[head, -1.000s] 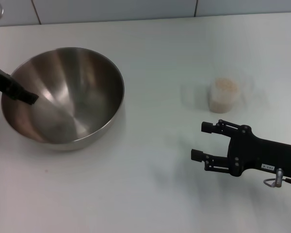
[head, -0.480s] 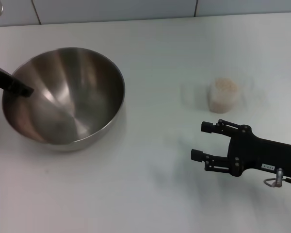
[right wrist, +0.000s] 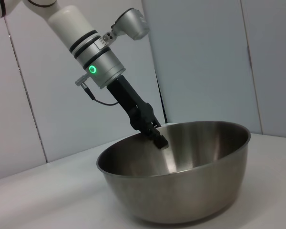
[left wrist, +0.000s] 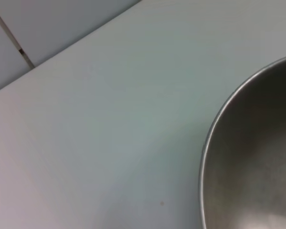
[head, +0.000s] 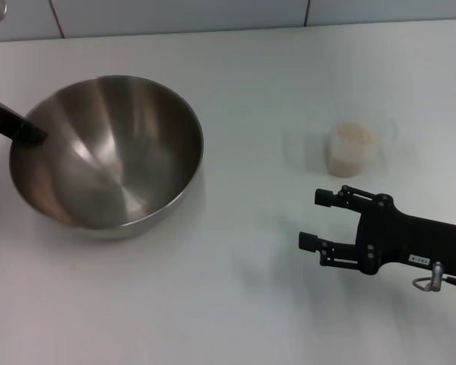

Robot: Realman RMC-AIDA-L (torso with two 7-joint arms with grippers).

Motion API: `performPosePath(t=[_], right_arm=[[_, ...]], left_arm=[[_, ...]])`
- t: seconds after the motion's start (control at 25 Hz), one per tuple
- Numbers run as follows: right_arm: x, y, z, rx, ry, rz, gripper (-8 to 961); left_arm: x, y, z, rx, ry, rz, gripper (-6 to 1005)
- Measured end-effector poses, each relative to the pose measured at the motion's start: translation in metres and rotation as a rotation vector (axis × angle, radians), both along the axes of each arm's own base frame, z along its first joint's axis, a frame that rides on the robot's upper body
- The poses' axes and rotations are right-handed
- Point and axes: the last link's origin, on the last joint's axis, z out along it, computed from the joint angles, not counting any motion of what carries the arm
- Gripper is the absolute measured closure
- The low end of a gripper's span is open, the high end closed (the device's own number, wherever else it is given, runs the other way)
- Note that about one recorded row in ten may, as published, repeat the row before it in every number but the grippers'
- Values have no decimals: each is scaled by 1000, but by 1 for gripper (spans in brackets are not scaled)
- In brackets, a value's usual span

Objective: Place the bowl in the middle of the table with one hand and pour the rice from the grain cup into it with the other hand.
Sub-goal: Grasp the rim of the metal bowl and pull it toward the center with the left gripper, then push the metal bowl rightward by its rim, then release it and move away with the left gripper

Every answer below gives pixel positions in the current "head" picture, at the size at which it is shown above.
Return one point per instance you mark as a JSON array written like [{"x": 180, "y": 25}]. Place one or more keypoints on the clear plastic measuring cup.
[{"x": 349, "y": 152}]

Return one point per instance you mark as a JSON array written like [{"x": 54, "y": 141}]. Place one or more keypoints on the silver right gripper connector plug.
[{"x": 436, "y": 277}]

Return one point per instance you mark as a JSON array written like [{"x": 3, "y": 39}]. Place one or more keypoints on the stainless steel mixing bowl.
[{"x": 110, "y": 159}]

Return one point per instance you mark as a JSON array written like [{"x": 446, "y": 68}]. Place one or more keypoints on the white rice grains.
[{"x": 351, "y": 135}]

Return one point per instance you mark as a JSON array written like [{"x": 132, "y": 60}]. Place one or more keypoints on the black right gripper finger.
[
  {"x": 322, "y": 197},
  {"x": 308, "y": 241}
]

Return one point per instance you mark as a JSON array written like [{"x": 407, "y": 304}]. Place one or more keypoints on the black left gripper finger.
[{"x": 7, "y": 121}]

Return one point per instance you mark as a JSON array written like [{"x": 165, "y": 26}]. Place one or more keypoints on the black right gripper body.
[{"x": 410, "y": 235}]

